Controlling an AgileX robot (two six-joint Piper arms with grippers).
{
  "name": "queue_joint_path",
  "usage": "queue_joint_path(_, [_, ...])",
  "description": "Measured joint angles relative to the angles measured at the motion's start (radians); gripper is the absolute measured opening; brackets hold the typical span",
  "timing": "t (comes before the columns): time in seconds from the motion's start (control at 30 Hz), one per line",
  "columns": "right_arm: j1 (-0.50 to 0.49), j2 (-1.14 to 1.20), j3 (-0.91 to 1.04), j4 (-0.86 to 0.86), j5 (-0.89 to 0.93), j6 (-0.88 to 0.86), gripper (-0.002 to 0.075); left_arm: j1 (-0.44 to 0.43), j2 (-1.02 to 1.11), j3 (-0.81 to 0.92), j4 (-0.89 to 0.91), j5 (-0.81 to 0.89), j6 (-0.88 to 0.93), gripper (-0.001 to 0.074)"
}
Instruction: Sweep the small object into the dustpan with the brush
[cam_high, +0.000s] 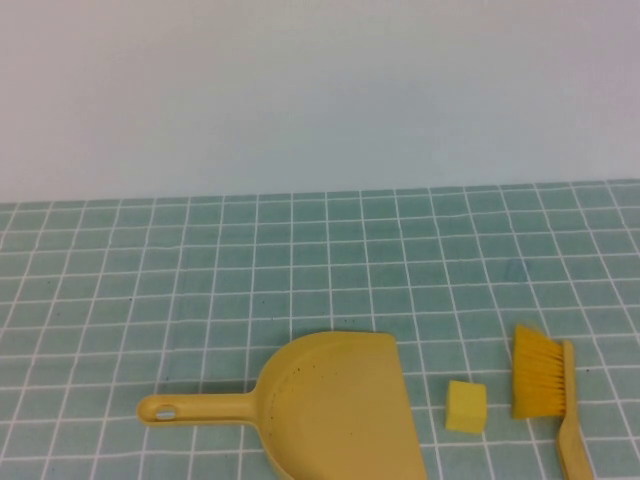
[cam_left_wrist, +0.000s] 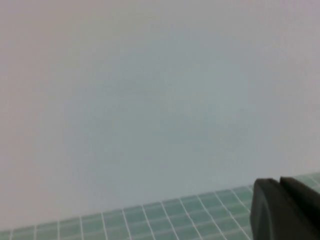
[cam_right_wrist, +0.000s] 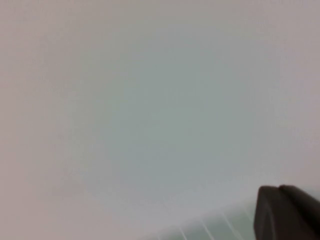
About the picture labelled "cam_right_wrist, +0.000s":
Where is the green checked tablecloth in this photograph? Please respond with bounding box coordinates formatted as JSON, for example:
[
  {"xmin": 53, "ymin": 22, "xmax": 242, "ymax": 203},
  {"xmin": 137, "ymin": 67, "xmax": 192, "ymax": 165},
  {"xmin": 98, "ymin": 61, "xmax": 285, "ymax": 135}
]
[{"xmin": 139, "ymin": 197, "xmax": 261, "ymax": 240}]

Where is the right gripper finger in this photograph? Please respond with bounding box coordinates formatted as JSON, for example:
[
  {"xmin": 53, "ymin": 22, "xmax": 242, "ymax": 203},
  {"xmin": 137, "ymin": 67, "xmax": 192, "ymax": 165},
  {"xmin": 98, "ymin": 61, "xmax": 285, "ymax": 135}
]
[{"xmin": 253, "ymin": 184, "xmax": 320, "ymax": 240}]

